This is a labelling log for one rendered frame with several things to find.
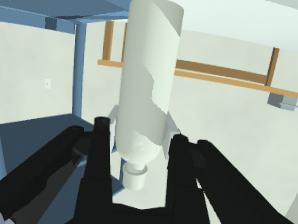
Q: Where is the blue metal shelving unit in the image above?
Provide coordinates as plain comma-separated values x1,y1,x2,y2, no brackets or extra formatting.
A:
0,0,132,224

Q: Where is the white plastic bottle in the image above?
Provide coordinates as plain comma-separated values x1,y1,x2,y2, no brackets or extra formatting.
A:
115,0,184,191

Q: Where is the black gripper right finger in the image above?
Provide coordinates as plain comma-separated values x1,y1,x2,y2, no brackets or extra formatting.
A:
162,111,294,224

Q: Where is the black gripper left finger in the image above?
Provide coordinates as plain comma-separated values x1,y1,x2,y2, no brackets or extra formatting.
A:
0,105,119,224

